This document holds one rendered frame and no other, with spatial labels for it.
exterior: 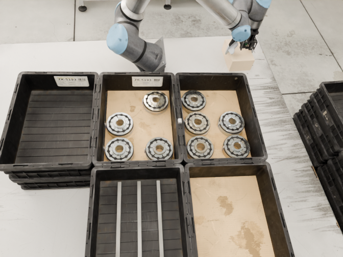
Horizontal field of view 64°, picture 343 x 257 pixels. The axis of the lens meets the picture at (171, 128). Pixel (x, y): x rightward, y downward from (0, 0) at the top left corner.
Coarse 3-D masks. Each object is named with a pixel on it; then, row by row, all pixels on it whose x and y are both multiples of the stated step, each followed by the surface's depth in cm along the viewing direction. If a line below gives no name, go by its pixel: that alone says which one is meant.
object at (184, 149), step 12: (180, 72) 112; (192, 72) 113; (204, 72) 113; (216, 72) 114; (228, 72) 114; (180, 96) 106; (180, 108) 103; (252, 108) 106; (264, 144) 98; (264, 156) 96
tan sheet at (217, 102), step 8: (208, 96) 120; (216, 96) 120; (224, 96) 121; (232, 96) 121; (208, 104) 118; (216, 104) 118; (224, 104) 118; (232, 104) 119; (184, 112) 114; (208, 112) 116; (216, 112) 116; (224, 112) 116; (240, 112) 117; (216, 120) 114; (216, 128) 112; (208, 136) 110; (216, 136) 110; (224, 136) 110; (216, 144) 108; (216, 152) 106
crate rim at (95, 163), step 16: (176, 96) 106; (96, 112) 99; (176, 112) 104; (96, 128) 96; (176, 128) 98; (96, 144) 93; (96, 160) 90; (144, 160) 91; (160, 160) 92; (176, 160) 92
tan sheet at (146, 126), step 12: (108, 96) 115; (120, 96) 116; (132, 96) 116; (168, 96) 118; (108, 108) 112; (120, 108) 113; (132, 108) 113; (168, 108) 115; (144, 120) 111; (156, 120) 111; (168, 120) 112; (132, 132) 108; (144, 132) 108; (156, 132) 108; (168, 132) 109; (144, 144) 105; (144, 156) 103
